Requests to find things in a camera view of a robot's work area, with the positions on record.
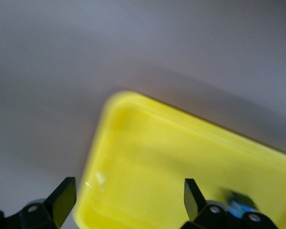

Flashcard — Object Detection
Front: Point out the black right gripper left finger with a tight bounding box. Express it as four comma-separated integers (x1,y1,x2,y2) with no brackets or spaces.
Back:
0,176,77,229

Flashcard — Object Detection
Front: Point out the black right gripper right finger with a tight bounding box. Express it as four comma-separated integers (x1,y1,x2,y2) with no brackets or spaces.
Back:
181,178,277,229

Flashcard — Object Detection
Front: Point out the yellow mushroom push button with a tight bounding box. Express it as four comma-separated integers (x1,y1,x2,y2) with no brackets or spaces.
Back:
220,187,261,219

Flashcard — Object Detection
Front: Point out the yellow plastic tray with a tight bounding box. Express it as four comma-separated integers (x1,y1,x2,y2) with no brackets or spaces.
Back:
72,90,286,229

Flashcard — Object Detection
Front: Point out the brown table cover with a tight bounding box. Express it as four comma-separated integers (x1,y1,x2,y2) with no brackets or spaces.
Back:
0,0,286,229

